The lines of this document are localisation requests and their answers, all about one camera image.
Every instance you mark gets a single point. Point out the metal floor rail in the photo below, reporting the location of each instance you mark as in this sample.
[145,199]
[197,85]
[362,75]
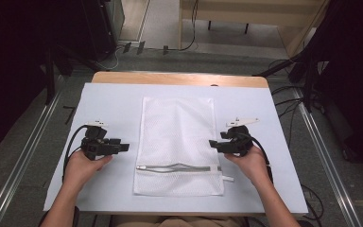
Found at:
[22,157]
[327,157]

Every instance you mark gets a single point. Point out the person's lap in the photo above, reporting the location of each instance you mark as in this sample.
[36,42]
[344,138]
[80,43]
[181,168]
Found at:
[176,222]

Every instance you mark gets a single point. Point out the black metal stand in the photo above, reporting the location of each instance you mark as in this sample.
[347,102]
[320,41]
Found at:
[49,78]

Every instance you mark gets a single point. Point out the white table cover sheet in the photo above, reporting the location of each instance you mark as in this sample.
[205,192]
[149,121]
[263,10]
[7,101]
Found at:
[107,107]

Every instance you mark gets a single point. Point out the black floor tape strip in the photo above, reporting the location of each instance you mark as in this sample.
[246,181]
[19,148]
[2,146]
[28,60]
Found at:
[70,114]

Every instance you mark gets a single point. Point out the black curtain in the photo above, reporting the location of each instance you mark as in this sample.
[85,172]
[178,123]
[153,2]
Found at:
[9,63]
[356,78]

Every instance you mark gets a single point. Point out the person's right hand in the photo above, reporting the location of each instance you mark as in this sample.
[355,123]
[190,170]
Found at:
[253,165]

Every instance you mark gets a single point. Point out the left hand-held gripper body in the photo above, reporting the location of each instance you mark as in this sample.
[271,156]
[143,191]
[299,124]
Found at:
[94,146]

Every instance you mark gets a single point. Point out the white mesh laundry bag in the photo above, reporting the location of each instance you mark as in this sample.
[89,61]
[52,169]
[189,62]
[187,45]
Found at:
[178,142]

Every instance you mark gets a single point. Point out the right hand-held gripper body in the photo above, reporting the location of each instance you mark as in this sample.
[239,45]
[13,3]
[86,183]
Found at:
[239,142]

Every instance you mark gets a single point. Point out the black equipment cabinet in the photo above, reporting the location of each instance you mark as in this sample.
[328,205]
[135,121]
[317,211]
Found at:
[102,25]

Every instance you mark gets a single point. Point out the person's left hand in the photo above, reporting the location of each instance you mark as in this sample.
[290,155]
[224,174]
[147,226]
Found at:
[80,168]

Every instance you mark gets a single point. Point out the light wooden bench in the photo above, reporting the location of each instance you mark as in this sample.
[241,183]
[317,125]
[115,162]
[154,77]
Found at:
[249,12]

